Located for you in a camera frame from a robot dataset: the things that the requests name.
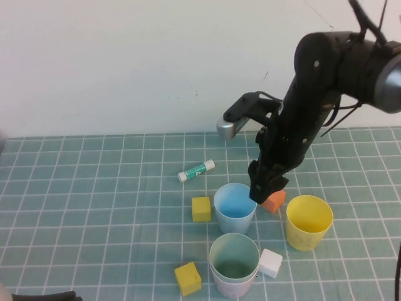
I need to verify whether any yellow plastic cup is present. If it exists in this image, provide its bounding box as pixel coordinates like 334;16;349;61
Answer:
285;194;334;252

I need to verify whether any yellow foam cube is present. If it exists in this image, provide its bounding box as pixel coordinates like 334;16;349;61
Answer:
174;261;202;297
191;196;212;223

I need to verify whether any thin black hanging cable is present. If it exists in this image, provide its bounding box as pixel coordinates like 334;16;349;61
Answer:
395;241;401;301

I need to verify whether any pink plastic cup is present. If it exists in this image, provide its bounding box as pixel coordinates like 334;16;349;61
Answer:
210;263;259;299

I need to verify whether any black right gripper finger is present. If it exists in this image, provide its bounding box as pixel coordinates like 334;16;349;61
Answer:
266;174;289;201
248;161;271;204

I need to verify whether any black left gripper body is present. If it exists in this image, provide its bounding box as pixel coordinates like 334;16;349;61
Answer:
11;290;83;301

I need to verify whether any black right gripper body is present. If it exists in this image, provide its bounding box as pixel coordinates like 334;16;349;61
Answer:
254;93;341;176

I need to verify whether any orange foam cube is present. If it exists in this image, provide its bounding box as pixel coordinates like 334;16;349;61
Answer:
261;189;287;215

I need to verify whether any blue plastic cup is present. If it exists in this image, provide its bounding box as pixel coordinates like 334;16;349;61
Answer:
214;182;258;235

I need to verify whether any green white glue stick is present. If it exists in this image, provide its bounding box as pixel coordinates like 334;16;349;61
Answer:
177;159;216;182

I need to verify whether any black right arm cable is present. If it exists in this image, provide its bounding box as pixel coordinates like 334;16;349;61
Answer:
348;0;391;46

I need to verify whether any white foam cube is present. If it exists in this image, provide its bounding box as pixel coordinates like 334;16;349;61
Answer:
258;248;283;279

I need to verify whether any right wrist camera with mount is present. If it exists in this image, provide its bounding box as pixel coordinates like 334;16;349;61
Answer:
216;90;283;141

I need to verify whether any green checkered tablecloth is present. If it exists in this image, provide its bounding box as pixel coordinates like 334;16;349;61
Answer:
0;127;401;301

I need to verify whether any green plastic cup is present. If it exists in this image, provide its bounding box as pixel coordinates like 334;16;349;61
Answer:
209;232;261;283

